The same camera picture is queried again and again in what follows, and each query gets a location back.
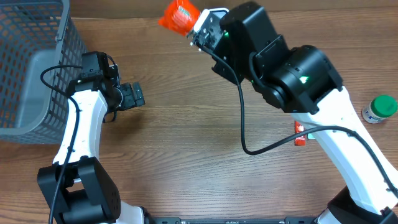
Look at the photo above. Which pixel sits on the white barcode scanner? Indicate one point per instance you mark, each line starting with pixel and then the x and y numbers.
pixel 218 12

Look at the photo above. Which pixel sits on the green lid jar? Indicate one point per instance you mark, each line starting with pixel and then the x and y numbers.
pixel 379 109

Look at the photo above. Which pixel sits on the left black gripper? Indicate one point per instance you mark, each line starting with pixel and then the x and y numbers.
pixel 131 96

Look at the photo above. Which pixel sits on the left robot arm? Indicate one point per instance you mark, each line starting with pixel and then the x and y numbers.
pixel 76 186

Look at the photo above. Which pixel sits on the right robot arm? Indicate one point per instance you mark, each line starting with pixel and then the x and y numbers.
pixel 302 82

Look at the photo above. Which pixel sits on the red spaghetti pasta package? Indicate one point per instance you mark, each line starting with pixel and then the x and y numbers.
pixel 180 16

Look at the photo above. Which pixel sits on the grey plastic mesh basket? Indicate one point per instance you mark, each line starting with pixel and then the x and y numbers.
pixel 40 46

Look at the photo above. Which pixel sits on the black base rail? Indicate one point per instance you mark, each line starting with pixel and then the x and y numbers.
pixel 286 220

